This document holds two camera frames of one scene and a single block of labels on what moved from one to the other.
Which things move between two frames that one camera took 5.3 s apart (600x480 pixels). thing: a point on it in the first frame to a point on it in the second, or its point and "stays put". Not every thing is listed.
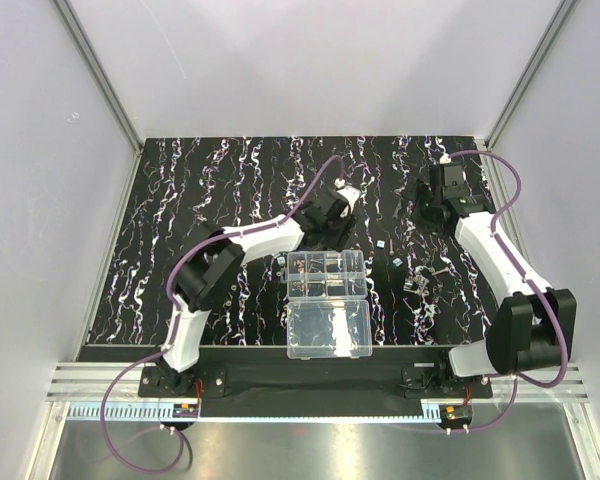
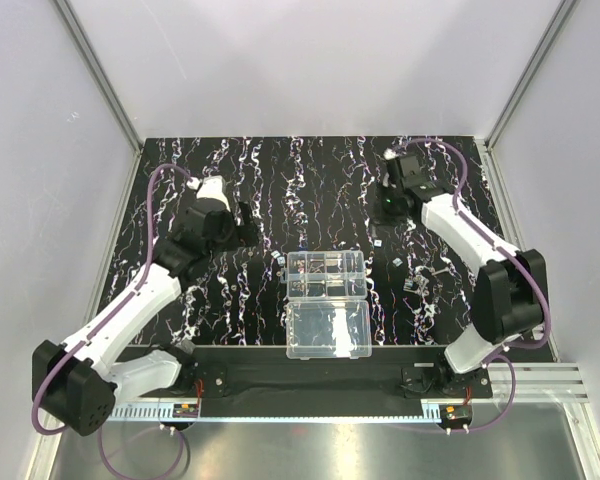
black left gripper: (337, 230) to (241, 226)
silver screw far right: (442, 270) stays put
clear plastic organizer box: (328, 311) stays put
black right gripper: (422, 191) to (387, 209)
